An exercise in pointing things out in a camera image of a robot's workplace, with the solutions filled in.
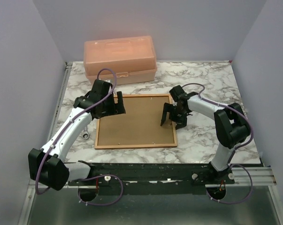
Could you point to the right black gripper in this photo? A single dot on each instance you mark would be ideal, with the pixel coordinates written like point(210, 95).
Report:
point(169, 108)

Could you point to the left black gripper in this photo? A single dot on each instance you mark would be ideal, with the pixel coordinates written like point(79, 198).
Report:
point(114, 110)

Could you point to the brown fibreboard backing board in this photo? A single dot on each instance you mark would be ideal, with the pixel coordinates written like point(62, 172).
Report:
point(136, 119)

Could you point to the orange wooden picture frame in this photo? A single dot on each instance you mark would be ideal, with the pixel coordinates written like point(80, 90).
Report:
point(136, 147)

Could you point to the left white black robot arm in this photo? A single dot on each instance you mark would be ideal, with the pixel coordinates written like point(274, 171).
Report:
point(66, 140)

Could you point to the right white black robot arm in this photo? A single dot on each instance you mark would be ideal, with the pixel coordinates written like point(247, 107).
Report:
point(233, 130)

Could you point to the silver combination wrench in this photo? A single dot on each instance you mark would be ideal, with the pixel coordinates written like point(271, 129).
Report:
point(85, 134)

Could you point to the translucent orange plastic toolbox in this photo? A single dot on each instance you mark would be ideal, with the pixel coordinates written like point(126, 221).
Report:
point(133, 59)

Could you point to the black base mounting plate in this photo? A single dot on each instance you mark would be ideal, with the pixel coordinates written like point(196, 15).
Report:
point(135, 178)

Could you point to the aluminium extrusion rail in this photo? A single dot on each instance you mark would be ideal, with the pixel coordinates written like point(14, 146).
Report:
point(256, 176)

